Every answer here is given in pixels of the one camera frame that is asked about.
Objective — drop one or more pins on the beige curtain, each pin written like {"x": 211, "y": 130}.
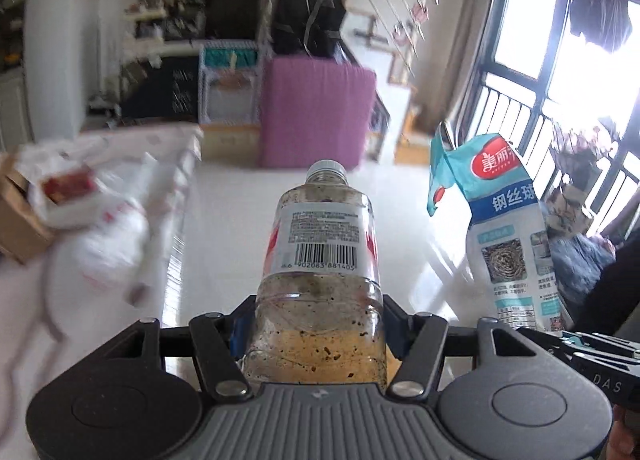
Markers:
{"x": 475, "y": 40}

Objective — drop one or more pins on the pink flower bundle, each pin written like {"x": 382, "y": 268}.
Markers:
{"x": 582, "y": 150}

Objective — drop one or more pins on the patterned paper bag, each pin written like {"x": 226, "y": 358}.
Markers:
{"x": 567, "y": 210}

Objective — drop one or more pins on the blue white steel wool packet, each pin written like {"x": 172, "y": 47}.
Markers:
{"x": 510, "y": 220}

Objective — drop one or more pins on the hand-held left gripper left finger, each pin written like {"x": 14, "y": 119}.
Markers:
{"x": 239, "y": 336}

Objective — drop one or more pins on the low wooden cabinet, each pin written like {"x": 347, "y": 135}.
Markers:
{"x": 230, "y": 140}

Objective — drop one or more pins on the silver foil table skirt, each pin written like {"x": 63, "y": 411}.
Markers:
{"x": 172, "y": 220}

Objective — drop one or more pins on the brown cardboard box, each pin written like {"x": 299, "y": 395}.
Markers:
{"x": 17, "y": 225}

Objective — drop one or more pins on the black chalkboard panel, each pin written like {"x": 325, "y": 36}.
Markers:
{"x": 160, "y": 90}

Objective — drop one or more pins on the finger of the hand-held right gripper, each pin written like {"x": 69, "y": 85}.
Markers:
{"x": 600, "y": 346}

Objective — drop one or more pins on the black hanging garment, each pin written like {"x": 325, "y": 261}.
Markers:
{"x": 307, "y": 10}

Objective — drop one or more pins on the red brown carton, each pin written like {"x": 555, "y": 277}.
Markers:
{"x": 67, "y": 185}

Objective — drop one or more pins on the blue fuzzy cloth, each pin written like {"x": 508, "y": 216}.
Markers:
{"x": 580, "y": 265}

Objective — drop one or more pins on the clear plastic bottle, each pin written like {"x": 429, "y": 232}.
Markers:
{"x": 320, "y": 240}

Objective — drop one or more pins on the black window railing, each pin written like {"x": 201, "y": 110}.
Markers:
{"x": 530, "y": 130}

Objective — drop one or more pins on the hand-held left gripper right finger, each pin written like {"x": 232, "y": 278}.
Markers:
{"x": 395, "y": 340}

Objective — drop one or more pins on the pink mattress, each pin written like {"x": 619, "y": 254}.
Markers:
{"x": 315, "y": 110}

